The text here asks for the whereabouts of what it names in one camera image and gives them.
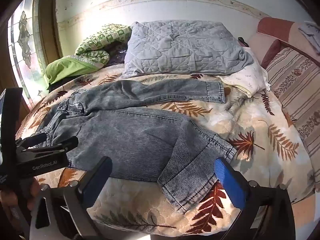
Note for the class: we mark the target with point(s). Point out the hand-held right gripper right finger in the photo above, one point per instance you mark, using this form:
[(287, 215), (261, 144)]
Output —
[(230, 183)]

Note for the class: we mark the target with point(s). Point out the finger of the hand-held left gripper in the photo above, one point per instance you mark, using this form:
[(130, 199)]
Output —
[(60, 143), (33, 138)]

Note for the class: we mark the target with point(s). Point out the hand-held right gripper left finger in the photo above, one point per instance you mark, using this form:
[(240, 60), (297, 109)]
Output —
[(96, 181)]

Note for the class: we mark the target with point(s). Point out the blue denim pants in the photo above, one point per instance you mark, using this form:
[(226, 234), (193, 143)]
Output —
[(130, 130)]

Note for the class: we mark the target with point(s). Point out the person's left hand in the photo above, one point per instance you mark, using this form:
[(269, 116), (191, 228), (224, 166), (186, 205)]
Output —
[(33, 192)]

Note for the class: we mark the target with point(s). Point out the leaf print blanket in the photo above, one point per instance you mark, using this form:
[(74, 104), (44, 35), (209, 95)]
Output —
[(262, 120)]

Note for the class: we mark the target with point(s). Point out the green pillow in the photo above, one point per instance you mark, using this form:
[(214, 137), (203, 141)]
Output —
[(65, 67)]

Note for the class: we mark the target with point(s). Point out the stained glass window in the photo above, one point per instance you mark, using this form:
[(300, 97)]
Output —
[(23, 42)]

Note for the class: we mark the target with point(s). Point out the white pillow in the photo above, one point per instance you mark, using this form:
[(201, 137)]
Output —
[(250, 80)]

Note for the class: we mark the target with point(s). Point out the dark purple cloth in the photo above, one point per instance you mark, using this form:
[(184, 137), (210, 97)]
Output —
[(117, 53)]

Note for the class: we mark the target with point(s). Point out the green patterned quilt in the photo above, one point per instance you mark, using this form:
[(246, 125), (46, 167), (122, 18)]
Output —
[(100, 40)]

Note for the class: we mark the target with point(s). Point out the striped floral cushion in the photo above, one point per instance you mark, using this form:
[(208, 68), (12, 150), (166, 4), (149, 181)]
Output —
[(297, 92)]

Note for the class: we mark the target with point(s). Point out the small black object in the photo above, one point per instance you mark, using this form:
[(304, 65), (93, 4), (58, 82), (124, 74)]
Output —
[(243, 42)]

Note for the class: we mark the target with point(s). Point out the grey quilted blanket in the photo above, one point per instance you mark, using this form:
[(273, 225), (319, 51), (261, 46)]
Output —
[(180, 47)]

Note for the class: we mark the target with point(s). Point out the pink padded cushion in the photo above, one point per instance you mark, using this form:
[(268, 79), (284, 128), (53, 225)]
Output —
[(272, 30)]

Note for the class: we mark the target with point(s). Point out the grey folded cloth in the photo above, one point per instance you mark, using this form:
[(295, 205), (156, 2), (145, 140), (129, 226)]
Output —
[(310, 33)]

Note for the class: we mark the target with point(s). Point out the dark wooden window frame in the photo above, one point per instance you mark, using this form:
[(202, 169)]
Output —
[(48, 17)]

